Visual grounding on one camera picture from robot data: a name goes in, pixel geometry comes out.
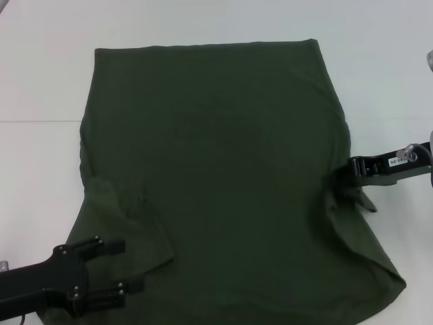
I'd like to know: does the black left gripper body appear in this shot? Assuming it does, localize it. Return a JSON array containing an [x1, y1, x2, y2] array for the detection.
[[0, 243, 91, 316]]

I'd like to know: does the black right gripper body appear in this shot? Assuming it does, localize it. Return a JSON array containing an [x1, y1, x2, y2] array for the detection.
[[371, 148, 433, 186]]

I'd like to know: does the dark green t-shirt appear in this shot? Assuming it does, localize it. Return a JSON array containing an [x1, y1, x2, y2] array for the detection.
[[35, 39, 407, 325]]

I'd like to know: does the right gripper cable with plug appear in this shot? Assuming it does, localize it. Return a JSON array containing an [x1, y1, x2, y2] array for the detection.
[[398, 143, 432, 163]]

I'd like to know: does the gripper cable with plug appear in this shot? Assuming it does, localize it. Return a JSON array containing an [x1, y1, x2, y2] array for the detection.
[[398, 143, 432, 163], [0, 259, 28, 325]]

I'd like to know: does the left gripper cable with plug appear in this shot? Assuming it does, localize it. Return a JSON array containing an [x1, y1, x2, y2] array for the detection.
[[0, 259, 28, 325]]

